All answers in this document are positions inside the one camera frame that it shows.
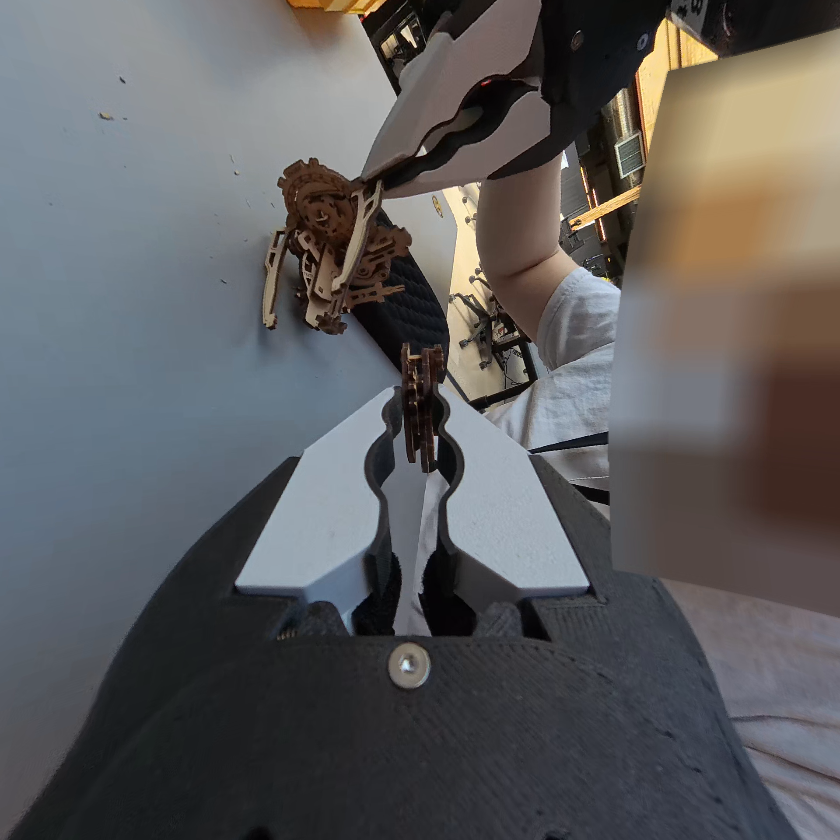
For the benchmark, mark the small wooden gear part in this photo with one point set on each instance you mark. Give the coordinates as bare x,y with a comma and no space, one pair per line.
420,407

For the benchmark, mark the yellow wooden board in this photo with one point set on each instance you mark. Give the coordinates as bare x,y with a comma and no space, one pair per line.
328,4

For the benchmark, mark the pale pants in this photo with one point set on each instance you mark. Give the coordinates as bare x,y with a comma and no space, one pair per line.
787,695

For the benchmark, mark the metal vent grille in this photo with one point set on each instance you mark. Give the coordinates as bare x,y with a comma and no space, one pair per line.
630,154

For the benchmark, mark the dark cabinet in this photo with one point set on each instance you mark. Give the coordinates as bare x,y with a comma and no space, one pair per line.
397,39

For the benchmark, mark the black swivel chair base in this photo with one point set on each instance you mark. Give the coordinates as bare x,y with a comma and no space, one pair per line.
489,334

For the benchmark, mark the wooden mechanical model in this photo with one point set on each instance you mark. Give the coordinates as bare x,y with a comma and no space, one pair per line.
334,243

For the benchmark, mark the wooden beam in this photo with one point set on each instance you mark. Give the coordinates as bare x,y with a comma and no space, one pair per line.
607,207

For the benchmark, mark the person's right forearm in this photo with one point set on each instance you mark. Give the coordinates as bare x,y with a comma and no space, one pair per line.
518,249

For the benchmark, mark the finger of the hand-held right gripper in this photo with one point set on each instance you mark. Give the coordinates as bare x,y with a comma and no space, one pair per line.
499,144
446,79

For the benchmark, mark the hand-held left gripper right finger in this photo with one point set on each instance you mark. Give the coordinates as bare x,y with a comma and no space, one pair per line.
512,525

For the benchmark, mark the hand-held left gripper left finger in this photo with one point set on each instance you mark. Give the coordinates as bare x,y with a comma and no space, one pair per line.
315,525

